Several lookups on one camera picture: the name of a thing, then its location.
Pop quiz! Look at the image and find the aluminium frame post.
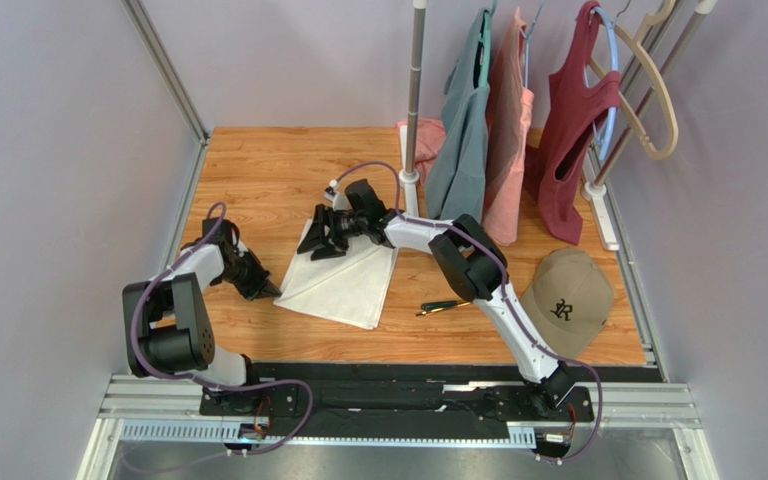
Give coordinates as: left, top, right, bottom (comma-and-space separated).
121, 0, 210, 145

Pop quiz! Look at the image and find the metal clothes rack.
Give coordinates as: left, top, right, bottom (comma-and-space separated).
398, 1, 717, 251

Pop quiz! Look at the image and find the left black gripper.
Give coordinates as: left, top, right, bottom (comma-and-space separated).
217, 248, 281, 301

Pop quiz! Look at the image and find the gold fork green handle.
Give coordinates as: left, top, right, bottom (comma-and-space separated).
415, 299, 475, 318

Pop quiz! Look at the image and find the light blue hanger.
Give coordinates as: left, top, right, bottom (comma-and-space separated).
583, 5, 622, 163

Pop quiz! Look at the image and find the white cloth napkin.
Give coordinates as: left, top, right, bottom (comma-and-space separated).
274, 236, 398, 330

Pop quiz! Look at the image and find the pink cloth on table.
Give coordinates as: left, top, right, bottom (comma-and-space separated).
415, 118, 446, 185

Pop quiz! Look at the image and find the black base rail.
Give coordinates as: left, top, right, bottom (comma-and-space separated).
136, 360, 665, 446

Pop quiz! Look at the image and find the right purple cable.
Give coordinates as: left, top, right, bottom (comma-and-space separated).
330, 160, 604, 464

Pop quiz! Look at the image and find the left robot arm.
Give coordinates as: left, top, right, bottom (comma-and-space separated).
122, 217, 282, 414

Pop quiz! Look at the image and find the beige wooden hanger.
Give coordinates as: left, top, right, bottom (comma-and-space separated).
613, 0, 679, 160

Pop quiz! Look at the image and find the dark red tank top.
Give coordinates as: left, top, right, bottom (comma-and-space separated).
523, 1, 621, 245

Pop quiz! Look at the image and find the grey-blue hanging shirt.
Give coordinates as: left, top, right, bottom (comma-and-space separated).
424, 7, 490, 220

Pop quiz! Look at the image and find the teal hanger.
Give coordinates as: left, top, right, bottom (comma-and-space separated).
476, 0, 498, 87

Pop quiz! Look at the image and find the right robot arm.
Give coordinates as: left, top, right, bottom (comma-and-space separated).
297, 179, 575, 409

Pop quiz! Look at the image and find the salmon pink hanging shirt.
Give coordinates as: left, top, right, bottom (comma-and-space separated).
482, 10, 534, 245

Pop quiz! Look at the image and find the tan baseball cap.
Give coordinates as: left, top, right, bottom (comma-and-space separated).
520, 248, 615, 358

